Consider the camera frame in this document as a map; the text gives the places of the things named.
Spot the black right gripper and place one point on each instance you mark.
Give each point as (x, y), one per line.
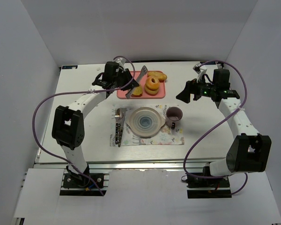
(192, 89)

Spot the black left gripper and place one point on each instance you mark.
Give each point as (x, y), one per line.
(125, 78)

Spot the metal serving tongs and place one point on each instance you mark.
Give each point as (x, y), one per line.
(137, 82)

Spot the glazed top donut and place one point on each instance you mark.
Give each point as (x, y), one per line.
(152, 83)

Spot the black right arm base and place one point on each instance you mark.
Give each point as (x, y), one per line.
(206, 188)

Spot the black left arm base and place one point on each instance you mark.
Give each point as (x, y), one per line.
(76, 185)

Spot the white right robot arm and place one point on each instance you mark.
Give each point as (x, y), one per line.
(250, 149)

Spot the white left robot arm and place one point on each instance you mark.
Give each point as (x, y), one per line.
(68, 124)

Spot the seeded bread slice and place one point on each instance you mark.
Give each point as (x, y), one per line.
(137, 92)

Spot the oval bread roll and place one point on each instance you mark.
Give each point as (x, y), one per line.
(157, 74)

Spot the pink plastic tray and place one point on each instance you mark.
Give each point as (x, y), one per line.
(161, 93)

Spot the purple mug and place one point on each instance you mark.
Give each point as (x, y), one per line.
(173, 117)

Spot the lower donut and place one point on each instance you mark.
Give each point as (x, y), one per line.
(150, 91)

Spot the metal knife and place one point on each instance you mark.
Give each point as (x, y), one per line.
(122, 120)

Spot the metal fork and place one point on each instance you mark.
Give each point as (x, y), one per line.
(118, 118)

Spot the blue right corner sticker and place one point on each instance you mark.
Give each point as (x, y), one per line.
(212, 63)

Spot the blue corner sticker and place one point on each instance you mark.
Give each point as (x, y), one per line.
(69, 67)
(212, 63)

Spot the floral placemat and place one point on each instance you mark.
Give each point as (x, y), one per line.
(165, 135)

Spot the blue left corner sticker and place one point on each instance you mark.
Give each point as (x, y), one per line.
(69, 67)

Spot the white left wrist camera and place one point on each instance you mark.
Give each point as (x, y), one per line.
(121, 61)

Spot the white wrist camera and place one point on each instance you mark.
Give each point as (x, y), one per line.
(200, 69)
(121, 61)

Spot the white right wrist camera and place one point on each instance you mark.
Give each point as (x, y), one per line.
(200, 69)

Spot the round plate with handles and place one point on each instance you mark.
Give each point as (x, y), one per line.
(145, 122)

